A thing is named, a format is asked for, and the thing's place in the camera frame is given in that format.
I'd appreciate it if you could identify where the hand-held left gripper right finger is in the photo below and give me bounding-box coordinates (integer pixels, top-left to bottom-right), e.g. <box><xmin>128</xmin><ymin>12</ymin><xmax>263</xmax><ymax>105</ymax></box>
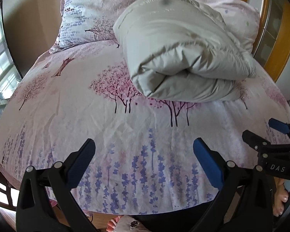
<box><xmin>191</xmin><ymin>137</ymin><xmax>273</xmax><ymax>232</ymax></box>

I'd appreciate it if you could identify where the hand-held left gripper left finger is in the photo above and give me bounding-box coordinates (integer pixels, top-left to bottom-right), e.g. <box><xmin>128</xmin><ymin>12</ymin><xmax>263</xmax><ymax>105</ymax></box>
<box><xmin>16</xmin><ymin>138</ymin><xmax>98</xmax><ymax>232</ymax></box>

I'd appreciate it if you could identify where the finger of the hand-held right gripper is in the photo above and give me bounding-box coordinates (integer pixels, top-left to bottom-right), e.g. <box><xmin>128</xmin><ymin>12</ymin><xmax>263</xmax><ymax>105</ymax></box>
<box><xmin>242</xmin><ymin>130</ymin><xmax>290</xmax><ymax>154</ymax></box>
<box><xmin>268</xmin><ymin>118</ymin><xmax>290</xmax><ymax>141</ymax></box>

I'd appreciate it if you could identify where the cream puffer jacket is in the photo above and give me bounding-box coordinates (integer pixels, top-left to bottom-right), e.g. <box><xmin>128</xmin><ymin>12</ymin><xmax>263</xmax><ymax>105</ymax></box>
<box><xmin>113</xmin><ymin>0</ymin><xmax>257</xmax><ymax>103</ymax></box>

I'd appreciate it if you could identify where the person's right foot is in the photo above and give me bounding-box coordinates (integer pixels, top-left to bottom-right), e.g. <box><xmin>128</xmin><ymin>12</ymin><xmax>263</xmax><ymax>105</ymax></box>
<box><xmin>273</xmin><ymin>177</ymin><xmax>290</xmax><ymax>217</ymax></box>

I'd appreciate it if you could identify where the person's foot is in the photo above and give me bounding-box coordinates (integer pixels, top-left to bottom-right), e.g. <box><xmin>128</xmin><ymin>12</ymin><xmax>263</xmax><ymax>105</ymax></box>
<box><xmin>273</xmin><ymin>177</ymin><xmax>290</xmax><ymax>217</ymax></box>
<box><xmin>106</xmin><ymin>216</ymin><xmax>123</xmax><ymax>232</ymax></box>

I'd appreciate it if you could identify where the pink floral bed sheet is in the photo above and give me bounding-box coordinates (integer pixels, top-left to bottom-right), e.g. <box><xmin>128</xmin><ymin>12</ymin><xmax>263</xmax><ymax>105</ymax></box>
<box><xmin>0</xmin><ymin>39</ymin><xmax>290</xmax><ymax>215</ymax></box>

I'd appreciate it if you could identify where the person's left foot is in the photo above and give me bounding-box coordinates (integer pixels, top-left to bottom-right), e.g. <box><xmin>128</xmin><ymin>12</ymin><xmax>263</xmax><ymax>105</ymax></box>
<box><xmin>106</xmin><ymin>216</ymin><xmax>123</xmax><ymax>232</ymax></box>

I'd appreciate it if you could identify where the pink floral pillow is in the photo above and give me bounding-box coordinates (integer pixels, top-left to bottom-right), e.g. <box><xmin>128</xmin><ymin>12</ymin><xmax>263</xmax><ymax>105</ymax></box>
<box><xmin>163</xmin><ymin>0</ymin><xmax>260</xmax><ymax>54</ymax></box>

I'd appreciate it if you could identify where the glass window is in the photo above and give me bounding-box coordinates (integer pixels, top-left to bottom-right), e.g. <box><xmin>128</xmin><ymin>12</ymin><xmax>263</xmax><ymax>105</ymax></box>
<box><xmin>0</xmin><ymin>7</ymin><xmax>23</xmax><ymax>128</ymax></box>

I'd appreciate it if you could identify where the white floral pillow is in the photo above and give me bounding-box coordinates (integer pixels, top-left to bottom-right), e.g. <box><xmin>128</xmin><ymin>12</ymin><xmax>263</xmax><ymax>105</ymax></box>
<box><xmin>55</xmin><ymin>0</ymin><xmax>166</xmax><ymax>55</ymax></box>

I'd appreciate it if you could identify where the wooden wall niche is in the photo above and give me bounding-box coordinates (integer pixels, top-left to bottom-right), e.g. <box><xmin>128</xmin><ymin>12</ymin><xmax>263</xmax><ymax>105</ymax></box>
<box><xmin>252</xmin><ymin>0</ymin><xmax>290</xmax><ymax>83</ymax></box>

